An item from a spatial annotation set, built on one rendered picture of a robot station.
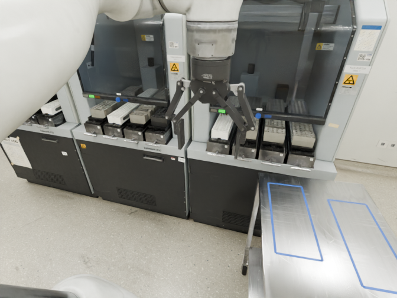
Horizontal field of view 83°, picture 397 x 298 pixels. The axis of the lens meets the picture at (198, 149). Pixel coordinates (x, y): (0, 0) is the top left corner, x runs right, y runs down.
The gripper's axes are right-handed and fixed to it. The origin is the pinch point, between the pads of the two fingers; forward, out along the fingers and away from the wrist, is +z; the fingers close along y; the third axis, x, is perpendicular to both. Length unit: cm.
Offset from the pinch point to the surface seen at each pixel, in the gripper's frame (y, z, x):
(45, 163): -156, 84, 66
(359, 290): 44, 38, -2
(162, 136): -45, 40, 66
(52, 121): -130, 42, 66
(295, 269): 27.8, 38.0, -0.4
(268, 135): 17, 34, 74
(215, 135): -13, 36, 70
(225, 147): -5, 41, 66
